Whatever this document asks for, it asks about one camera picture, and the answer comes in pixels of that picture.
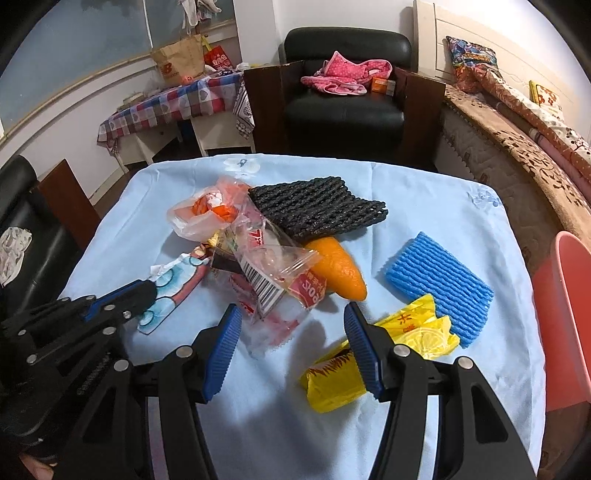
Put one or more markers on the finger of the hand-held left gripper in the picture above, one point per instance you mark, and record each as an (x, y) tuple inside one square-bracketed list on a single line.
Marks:
[(134, 304), (111, 300)]

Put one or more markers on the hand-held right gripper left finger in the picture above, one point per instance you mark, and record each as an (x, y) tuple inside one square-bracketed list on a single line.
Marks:
[(221, 350)]

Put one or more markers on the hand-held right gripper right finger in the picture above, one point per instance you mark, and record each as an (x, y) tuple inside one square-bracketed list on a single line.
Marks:
[(364, 350)]

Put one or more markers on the floral wrapping paper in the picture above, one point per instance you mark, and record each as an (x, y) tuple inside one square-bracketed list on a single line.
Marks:
[(171, 295)]

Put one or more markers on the yellow plastic wrapper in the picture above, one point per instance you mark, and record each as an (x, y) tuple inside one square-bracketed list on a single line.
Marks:
[(332, 387)]

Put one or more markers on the orange peel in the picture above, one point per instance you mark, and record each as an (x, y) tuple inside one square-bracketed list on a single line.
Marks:
[(339, 267)]

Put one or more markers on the shiny printed snack wrapper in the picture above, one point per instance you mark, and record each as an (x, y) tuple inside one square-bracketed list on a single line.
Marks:
[(221, 263)]

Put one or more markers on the clear red-printed plastic wrapper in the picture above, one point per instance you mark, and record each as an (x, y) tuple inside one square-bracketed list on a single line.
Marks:
[(272, 272)]

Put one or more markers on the blue foam net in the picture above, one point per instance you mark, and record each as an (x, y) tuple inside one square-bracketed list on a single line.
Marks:
[(438, 281)]

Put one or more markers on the translucent plastic bag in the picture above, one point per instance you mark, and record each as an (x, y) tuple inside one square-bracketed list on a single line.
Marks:
[(198, 217)]

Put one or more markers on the black foam net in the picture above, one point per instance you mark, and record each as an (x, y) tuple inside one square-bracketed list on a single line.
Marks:
[(314, 207)]

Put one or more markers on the pink plastic bucket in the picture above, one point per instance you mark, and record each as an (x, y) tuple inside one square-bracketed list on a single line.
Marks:
[(568, 323)]

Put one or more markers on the person's left hand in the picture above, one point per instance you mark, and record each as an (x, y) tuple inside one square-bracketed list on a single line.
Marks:
[(39, 470)]

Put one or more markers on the black leather sofa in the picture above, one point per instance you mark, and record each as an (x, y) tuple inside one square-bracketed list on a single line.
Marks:
[(46, 249)]

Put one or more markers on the brown wooden board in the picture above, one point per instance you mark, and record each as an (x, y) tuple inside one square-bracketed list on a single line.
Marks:
[(69, 194)]

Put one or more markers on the light blue floral tablecloth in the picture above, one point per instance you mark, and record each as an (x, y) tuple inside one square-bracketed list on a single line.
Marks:
[(415, 207)]

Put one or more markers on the white side table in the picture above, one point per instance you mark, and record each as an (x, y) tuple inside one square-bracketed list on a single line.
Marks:
[(217, 134)]

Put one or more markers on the small pale box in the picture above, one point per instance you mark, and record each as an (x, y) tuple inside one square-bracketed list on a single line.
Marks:
[(134, 98)]

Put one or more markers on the checked tablecloth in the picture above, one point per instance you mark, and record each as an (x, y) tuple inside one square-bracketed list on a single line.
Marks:
[(175, 104)]

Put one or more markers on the patterned white cloth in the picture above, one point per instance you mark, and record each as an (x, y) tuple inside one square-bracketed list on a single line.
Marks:
[(243, 115)]

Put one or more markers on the quilted mattress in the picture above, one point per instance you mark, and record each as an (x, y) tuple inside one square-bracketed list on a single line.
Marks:
[(480, 152)]

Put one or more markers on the black leather armchair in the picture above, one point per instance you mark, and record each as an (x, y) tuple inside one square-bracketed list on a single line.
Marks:
[(341, 115)]

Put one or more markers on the brown paper bag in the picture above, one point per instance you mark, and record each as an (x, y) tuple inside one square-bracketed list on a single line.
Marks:
[(178, 62)]

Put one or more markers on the brown leaf-pattern blanket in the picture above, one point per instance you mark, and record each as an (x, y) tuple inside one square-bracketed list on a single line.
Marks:
[(531, 161)]

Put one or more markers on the red gift bag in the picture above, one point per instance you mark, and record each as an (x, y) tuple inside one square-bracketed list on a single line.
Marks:
[(217, 60)]

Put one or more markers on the small orange box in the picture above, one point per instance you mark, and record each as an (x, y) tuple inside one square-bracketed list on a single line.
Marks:
[(383, 85)]

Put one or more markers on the pink polka dot garment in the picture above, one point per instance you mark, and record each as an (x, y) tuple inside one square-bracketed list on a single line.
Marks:
[(341, 69)]

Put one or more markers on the polka dot floral quilt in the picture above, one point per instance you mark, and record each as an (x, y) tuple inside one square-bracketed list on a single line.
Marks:
[(554, 134)]

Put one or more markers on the white hanging clothes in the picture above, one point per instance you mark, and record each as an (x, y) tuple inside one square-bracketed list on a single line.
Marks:
[(191, 11)]

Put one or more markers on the yellow floral pillow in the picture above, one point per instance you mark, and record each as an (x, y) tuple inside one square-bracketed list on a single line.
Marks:
[(545, 94)]

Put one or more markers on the colourful printed pillow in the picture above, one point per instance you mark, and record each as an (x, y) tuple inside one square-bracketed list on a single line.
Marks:
[(471, 53)]

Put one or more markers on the cream bed headboard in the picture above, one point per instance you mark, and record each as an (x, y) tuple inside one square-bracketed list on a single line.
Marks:
[(429, 37)]

